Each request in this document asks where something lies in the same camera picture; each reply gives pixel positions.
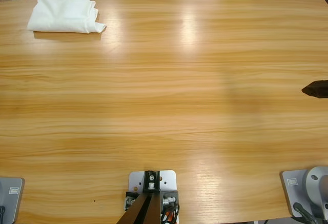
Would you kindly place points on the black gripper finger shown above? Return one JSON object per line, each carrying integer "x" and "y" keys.
{"x": 319, "y": 85}
{"x": 319, "y": 93}

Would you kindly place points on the white Unitree t-shirt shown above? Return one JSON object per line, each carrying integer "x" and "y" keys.
{"x": 64, "y": 13}

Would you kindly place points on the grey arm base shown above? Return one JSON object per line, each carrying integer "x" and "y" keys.
{"x": 289, "y": 195}
{"x": 15, "y": 201}

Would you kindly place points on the white mount plate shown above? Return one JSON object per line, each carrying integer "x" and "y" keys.
{"x": 169, "y": 180}

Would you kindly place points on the black corner bracket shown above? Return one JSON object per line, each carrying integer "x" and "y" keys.
{"x": 170, "y": 198}
{"x": 129, "y": 201}

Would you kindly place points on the dark camera post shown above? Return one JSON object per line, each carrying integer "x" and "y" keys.
{"x": 153, "y": 208}

